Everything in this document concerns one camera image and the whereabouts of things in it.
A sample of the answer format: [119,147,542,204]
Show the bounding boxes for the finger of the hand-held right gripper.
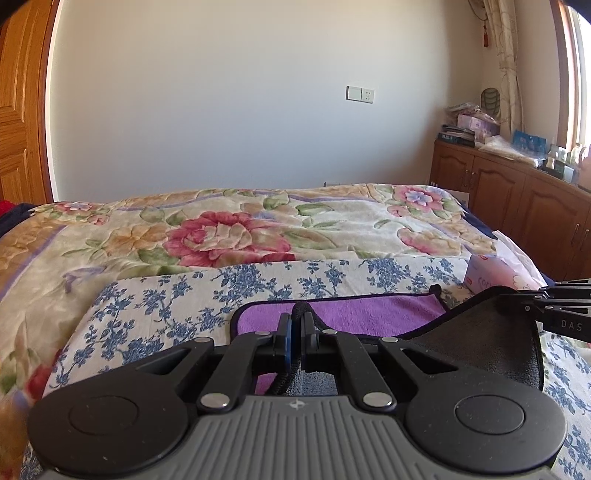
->
[538,280,591,301]
[517,298,591,320]

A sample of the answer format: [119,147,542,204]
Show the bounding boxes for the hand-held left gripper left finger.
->
[154,314,295,413]

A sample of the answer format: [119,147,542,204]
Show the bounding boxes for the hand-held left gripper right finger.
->
[299,318,445,410]

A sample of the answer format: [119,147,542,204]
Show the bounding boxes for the purple and grey towel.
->
[229,285,544,397]

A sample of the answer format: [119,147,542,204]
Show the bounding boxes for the pink and white tissue pack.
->
[465,255,526,293]

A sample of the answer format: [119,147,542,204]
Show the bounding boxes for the wooden cabinet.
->
[429,140,591,283]

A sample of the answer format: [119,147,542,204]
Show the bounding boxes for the group of small bottles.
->
[538,143,591,186]

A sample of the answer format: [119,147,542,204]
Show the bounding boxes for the floral plush blanket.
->
[0,184,502,480]

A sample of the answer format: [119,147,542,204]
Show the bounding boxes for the blue floral bed sheet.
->
[21,257,591,480]

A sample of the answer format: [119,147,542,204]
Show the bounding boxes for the blue box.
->
[512,130,549,153]

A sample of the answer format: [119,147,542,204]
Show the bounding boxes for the clear plastic bag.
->
[477,135,533,161]

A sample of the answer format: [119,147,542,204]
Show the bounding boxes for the pink boxes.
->
[456,112,501,138]

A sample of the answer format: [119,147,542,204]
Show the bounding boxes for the stack of dark books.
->
[436,123,476,148]

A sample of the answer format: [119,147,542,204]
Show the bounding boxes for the green hand fan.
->
[480,87,503,119]

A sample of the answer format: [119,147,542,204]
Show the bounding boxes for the window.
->
[553,4,591,160]

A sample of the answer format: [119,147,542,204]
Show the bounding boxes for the beige patterned curtain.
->
[481,0,526,140]

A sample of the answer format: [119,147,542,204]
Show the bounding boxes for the dark blue cloth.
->
[0,203,34,237]

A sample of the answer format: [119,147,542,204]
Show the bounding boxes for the wooden door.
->
[0,0,62,207]

